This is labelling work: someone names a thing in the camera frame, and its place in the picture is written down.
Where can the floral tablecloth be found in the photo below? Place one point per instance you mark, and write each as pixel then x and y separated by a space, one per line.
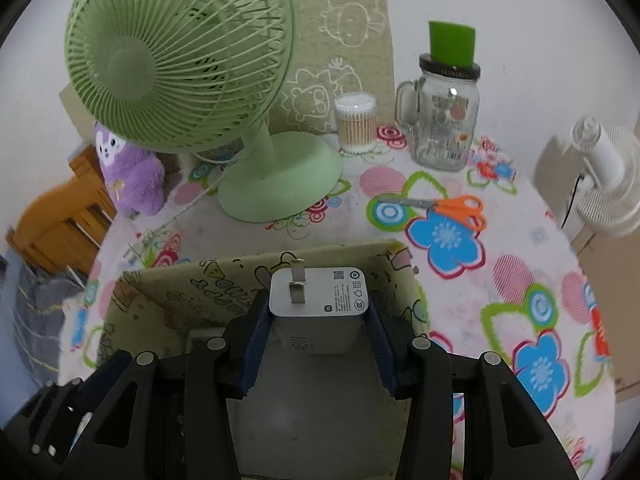
pixel 500 280

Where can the white power adapter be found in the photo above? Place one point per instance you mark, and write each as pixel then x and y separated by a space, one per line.
pixel 320 320

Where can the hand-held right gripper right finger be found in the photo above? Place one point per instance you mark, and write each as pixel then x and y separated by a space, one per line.
pixel 384 347

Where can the purple plush toy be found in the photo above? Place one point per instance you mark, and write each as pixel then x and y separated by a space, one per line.
pixel 132 175

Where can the wooden chair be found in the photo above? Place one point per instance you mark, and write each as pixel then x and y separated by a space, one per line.
pixel 50 225

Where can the green printed storage box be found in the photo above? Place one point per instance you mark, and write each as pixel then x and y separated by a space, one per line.
pixel 165 290

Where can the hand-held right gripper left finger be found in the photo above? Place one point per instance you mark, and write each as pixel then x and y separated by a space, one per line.
pixel 252 342

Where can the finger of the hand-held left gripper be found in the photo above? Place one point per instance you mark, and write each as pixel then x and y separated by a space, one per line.
pixel 55 410

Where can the cardboard box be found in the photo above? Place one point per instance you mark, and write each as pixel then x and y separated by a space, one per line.
pixel 625 310

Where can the white fan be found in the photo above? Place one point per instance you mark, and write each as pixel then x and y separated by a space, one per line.
pixel 605 160

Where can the glass jar mug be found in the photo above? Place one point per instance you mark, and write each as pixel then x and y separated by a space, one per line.
pixel 445 125

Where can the grey plaid cloth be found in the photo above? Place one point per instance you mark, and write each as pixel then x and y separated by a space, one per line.
pixel 40 320

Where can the cotton swab container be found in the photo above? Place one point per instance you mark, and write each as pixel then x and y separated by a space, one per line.
pixel 355 125

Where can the green plastic cup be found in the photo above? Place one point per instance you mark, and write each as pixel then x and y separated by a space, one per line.
pixel 452 42

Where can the green desk fan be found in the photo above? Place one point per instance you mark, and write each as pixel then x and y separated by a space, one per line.
pixel 130 65

